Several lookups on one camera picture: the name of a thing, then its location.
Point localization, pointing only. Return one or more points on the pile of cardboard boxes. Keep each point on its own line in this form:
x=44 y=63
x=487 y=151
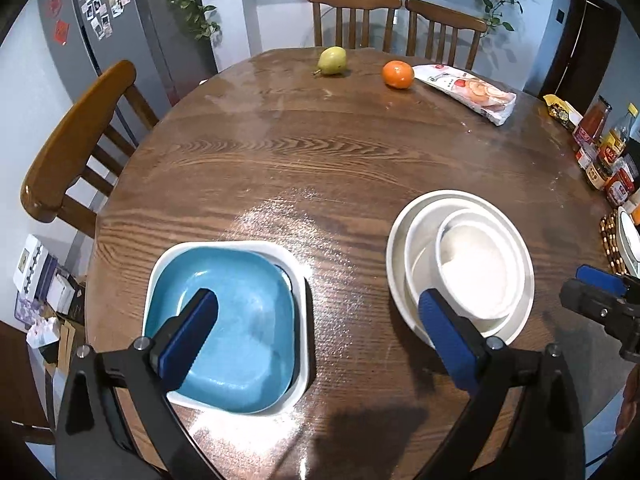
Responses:
x=45 y=290

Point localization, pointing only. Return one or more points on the curved-back wooden chair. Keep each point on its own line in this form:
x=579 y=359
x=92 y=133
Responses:
x=75 y=145

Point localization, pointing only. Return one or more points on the woven beaded trivet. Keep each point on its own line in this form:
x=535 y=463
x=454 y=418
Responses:
x=611 y=245

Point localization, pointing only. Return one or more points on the medium white round bowl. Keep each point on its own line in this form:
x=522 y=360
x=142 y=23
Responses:
x=420 y=260

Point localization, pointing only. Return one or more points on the round red fridge sticker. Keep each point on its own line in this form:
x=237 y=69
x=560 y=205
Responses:
x=54 y=2

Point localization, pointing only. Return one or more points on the blue square plate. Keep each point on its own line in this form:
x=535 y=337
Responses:
x=245 y=330

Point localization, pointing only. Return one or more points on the dark wooden door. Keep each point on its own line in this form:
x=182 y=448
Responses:
x=575 y=50

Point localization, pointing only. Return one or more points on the large white round bowl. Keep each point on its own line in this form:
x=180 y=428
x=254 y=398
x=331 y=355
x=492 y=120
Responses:
x=397 y=260

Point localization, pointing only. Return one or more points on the person's right forearm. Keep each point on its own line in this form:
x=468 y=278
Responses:
x=629 y=402

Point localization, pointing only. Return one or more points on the white dish with dark rim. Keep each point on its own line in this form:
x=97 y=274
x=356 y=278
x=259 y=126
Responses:
x=631 y=240

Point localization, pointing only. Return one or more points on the row of condiment jars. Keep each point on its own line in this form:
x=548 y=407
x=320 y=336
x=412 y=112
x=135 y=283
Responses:
x=607 y=155

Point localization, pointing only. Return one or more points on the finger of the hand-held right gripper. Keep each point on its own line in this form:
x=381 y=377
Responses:
x=602 y=280
x=590 y=300

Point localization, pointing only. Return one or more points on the diamond red fridge sticker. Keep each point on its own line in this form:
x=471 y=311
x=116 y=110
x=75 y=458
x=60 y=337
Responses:
x=61 y=32

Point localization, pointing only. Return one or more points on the yellow snack packet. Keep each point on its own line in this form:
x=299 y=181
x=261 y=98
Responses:
x=562 y=110

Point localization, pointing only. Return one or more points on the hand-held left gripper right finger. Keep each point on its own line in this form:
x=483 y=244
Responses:
x=447 y=340

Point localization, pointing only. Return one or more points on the white square plate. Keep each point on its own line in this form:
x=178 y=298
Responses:
x=301 y=340

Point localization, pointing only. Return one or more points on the small white round bowl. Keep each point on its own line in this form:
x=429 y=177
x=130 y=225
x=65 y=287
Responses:
x=475 y=270

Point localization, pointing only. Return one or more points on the orange fruit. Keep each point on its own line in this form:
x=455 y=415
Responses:
x=398 y=74

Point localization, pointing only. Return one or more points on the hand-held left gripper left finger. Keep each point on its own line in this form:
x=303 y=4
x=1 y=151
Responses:
x=192 y=335

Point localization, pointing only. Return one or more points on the grey refrigerator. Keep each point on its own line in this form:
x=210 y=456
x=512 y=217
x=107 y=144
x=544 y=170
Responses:
x=145 y=25

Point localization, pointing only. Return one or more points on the green pear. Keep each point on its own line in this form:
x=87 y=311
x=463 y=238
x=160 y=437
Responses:
x=332 y=60

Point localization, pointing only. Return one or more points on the white snack packet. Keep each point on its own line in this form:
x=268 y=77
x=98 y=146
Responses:
x=470 y=91

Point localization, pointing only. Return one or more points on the slat-back wooden chair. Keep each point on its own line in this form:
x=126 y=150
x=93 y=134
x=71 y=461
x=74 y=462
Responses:
x=352 y=0
x=445 y=17

